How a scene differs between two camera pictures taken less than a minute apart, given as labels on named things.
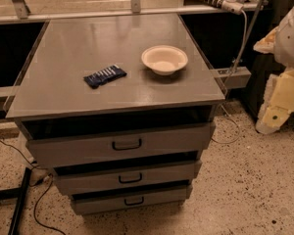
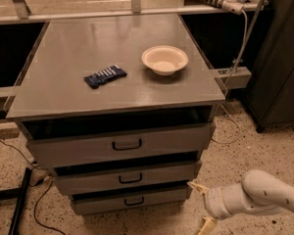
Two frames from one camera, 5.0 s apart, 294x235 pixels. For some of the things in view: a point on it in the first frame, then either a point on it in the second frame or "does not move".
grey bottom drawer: x=134 y=202 does not move
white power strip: x=229 y=2 does not move
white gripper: x=291 y=39 to x=214 y=202
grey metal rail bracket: x=234 y=77 does not move
